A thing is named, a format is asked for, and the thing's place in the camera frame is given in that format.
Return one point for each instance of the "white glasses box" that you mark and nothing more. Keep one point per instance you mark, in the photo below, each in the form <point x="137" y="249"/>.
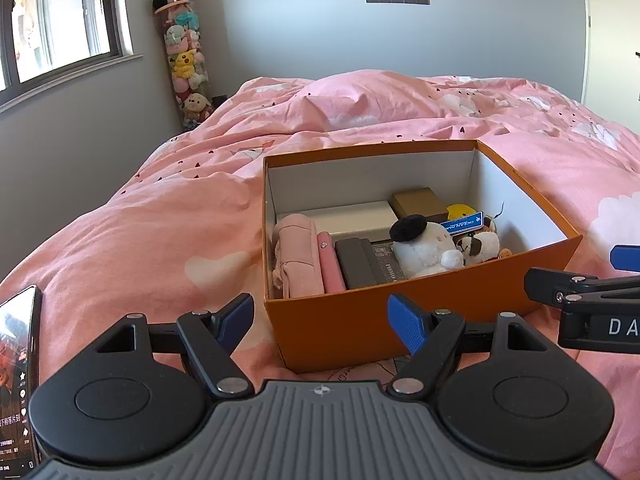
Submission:
<point x="355" y="217"/>

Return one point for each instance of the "pink printed quilt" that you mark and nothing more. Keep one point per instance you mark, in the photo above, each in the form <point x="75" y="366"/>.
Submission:
<point x="150" y="220"/>

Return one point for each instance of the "window with dark frame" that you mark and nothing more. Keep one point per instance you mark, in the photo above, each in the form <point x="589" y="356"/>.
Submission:
<point x="50" y="20"/>

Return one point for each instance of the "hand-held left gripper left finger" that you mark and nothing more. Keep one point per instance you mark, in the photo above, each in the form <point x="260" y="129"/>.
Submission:
<point x="235" y="322"/>

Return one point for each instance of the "brown plush toy blue tag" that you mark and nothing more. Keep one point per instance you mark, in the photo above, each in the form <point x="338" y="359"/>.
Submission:
<point x="477" y="247"/>

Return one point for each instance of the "dark grey case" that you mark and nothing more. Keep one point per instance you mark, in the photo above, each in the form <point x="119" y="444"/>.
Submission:
<point x="352" y="262"/>

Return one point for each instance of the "slim pink case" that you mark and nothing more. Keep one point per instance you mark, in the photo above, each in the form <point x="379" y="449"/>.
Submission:
<point x="330" y="265"/>

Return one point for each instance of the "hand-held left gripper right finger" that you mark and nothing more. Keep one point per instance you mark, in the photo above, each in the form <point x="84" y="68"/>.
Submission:
<point x="407" y="322"/>

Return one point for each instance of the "white door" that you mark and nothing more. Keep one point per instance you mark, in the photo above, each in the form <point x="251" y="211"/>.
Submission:
<point x="610" y="35"/>

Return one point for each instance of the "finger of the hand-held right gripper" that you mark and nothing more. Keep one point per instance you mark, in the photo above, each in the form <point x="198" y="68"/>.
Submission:
<point x="575" y="290"/>
<point x="627" y="258"/>

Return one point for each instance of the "pink fabric pouch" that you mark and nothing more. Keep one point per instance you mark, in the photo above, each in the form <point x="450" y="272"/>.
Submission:
<point x="297" y="255"/>

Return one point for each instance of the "orange cardboard box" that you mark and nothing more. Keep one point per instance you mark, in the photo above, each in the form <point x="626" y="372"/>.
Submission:
<point x="350" y="320"/>

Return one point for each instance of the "yellow round toy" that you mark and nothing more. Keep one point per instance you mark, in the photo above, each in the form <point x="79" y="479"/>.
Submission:
<point x="460" y="210"/>

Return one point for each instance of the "white plush toy black beret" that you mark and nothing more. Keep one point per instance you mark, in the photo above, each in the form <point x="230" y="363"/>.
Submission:
<point x="425" y="250"/>

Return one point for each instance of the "black smartphone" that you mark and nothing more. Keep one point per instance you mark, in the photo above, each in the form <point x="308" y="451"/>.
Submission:
<point x="17" y="360"/>

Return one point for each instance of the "brown small box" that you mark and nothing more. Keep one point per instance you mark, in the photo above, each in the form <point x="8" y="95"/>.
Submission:
<point x="417" y="202"/>

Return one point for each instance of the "black wall socket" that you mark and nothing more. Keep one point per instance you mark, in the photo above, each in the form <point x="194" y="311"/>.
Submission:
<point x="220" y="100"/>

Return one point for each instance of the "clear tube of plush toys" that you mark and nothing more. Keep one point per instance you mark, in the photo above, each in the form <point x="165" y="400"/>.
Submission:
<point x="185" y="70"/>

